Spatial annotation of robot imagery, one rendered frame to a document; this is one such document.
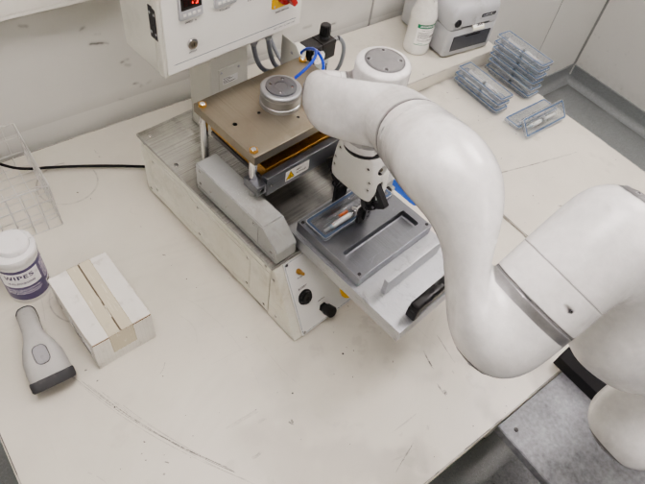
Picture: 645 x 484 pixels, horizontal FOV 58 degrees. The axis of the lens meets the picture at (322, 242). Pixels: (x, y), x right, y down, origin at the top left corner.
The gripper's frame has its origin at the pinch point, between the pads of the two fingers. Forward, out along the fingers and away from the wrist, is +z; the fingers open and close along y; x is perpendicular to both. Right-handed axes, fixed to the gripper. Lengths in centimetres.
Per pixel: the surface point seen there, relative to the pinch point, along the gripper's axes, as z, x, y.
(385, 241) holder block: 3.4, -1.0, -9.0
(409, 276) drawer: 4.4, 0.7, -16.9
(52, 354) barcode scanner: 20, 55, 18
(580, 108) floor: 101, -224, 28
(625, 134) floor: 101, -225, 1
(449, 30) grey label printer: 12, -82, 38
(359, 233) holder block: 1.9, 2.7, -5.3
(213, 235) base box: 17.8, 16.9, 21.2
